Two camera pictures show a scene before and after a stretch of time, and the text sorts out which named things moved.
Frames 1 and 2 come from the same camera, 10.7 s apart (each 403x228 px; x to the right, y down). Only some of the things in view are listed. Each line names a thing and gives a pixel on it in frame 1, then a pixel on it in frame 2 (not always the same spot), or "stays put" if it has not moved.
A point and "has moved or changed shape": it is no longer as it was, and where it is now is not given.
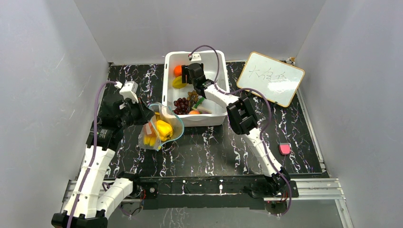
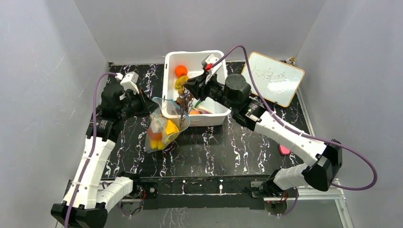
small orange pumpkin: x=148 y=129 -> x=155 y=136
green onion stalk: x=199 y=102 stays put
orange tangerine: x=177 y=71 stays put
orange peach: x=194 y=112 stays put
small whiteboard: x=277 y=80 stays put
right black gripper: x=185 y=73 -> x=203 y=87
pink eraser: x=284 y=148 stays put
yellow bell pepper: x=165 y=130 has moved or changed shape
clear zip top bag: x=166 y=125 has moved or changed shape
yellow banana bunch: x=148 y=140 -> x=157 y=144
